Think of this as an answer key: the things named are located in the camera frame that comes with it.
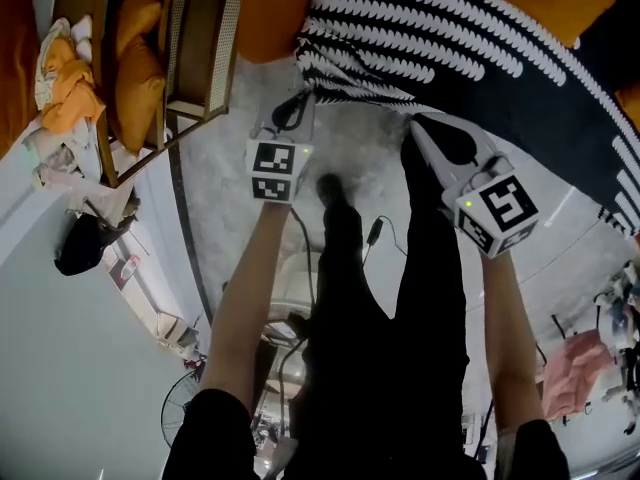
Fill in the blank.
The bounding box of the orange sofa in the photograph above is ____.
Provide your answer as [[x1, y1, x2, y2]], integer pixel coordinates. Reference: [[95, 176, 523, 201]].
[[234, 0, 640, 239]]

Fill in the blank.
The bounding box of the clear bottle red cap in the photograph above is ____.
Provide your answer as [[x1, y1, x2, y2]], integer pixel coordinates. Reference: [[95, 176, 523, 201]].
[[118, 254, 142, 283]]

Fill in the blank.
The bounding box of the white floral cloth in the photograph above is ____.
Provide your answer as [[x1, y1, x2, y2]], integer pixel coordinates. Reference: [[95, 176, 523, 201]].
[[22, 115, 132, 219]]

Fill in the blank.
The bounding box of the black white striped blanket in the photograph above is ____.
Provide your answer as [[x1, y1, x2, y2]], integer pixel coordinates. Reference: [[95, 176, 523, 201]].
[[294, 0, 640, 239]]

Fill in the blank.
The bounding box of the black backpack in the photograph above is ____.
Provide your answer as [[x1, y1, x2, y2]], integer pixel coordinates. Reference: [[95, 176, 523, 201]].
[[53, 195, 142, 277]]

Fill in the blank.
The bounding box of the flat orange pad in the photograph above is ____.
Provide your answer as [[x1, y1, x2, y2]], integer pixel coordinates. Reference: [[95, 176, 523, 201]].
[[0, 0, 42, 160]]

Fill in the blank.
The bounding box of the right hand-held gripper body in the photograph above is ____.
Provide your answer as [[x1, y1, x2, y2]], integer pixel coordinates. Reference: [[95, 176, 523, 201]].
[[440, 152, 541, 260]]

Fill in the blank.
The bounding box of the wooden armchair frame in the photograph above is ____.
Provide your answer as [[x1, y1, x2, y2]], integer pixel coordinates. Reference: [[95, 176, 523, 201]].
[[29, 0, 250, 189]]

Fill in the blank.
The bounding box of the person's right forearm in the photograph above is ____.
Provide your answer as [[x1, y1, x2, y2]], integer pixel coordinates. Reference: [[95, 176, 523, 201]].
[[478, 248, 547, 433]]

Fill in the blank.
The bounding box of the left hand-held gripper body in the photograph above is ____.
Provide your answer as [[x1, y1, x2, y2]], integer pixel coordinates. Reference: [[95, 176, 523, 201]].
[[244, 126, 315, 203]]

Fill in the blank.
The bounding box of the orange cloth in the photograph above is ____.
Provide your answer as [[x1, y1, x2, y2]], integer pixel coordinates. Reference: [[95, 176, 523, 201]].
[[37, 37, 107, 136]]

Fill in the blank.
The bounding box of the person's left black shoe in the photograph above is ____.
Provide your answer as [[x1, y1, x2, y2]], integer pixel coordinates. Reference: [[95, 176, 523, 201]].
[[315, 172, 347, 208]]

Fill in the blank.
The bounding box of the person's black clothed body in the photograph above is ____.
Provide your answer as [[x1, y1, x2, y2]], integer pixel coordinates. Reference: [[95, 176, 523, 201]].
[[162, 127, 571, 480]]

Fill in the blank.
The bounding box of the black standing fan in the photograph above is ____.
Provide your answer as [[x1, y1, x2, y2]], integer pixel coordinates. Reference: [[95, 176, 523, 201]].
[[159, 367, 207, 449]]

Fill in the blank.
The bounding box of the pink cloth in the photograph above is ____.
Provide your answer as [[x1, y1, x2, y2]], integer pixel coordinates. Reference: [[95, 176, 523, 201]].
[[541, 328, 615, 423]]

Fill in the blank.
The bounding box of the round beige side table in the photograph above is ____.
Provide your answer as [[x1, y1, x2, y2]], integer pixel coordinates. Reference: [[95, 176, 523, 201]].
[[267, 250, 321, 342]]

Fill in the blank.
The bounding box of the black power adapter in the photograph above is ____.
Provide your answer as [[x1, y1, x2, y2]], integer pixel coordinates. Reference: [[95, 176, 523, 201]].
[[366, 216, 386, 247]]

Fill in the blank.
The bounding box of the person's left forearm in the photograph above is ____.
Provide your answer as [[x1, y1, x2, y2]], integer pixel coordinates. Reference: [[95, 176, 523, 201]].
[[199, 200, 294, 415]]

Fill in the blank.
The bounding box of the orange pillow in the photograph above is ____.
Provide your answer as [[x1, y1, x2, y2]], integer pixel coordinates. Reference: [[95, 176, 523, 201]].
[[106, 35, 168, 156], [115, 0, 165, 59]]

